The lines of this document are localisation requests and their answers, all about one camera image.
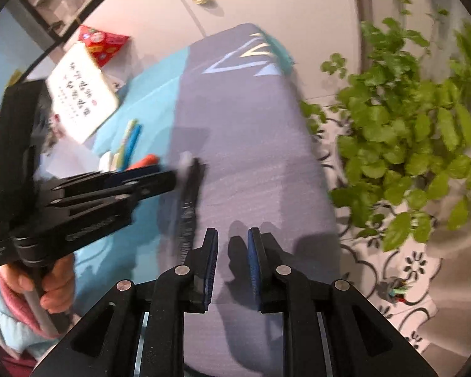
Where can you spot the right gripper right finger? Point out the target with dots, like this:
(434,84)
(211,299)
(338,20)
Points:
(328,329)

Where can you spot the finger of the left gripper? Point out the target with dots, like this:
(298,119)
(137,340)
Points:
(117,198)
(101,180)

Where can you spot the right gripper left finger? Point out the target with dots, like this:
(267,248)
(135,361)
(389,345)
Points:
(138,329)

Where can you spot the orange utility knife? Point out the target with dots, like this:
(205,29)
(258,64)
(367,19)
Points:
(149,160)

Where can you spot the blue pen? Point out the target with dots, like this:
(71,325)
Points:
(130,145)

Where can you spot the black pen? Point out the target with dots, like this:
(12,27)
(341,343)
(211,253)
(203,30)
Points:
(187,204)

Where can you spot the green white pen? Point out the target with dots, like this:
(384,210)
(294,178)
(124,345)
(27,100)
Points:
(120,154)

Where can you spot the white purple correction tape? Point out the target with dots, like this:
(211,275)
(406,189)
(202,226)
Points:
(104,164)

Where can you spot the translucent plastic pen cup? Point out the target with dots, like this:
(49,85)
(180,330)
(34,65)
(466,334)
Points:
(67,158)

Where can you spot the person's left hand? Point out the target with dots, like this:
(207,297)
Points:
(58,285)

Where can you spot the framed calligraphy sign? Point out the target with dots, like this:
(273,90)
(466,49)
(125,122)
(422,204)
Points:
(81,95)

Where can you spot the red hanging ornament bag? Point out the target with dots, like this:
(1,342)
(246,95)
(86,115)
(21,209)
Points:
(102,45)

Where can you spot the green potted plant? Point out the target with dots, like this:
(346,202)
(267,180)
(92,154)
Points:
(407,135)

